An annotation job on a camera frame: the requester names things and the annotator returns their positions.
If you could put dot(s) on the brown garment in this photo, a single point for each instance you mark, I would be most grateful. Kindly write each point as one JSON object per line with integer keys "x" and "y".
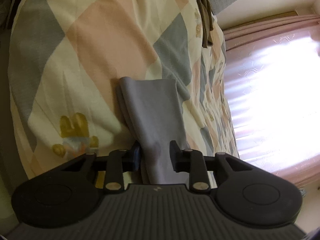
{"x": 207, "y": 22}

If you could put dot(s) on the pink curtain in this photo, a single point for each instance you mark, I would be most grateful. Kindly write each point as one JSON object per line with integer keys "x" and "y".
{"x": 272, "y": 87}

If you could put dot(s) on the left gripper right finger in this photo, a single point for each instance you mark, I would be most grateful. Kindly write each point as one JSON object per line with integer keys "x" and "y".
{"x": 191, "y": 162}

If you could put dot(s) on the checkered pastel quilt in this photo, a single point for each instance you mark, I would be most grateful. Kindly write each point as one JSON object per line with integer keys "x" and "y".
{"x": 66, "y": 60}

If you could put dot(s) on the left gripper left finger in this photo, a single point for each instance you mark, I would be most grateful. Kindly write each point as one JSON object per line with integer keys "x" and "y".
{"x": 118, "y": 162}

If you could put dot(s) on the grey garment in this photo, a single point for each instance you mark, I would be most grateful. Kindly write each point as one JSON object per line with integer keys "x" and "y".
{"x": 153, "y": 113}

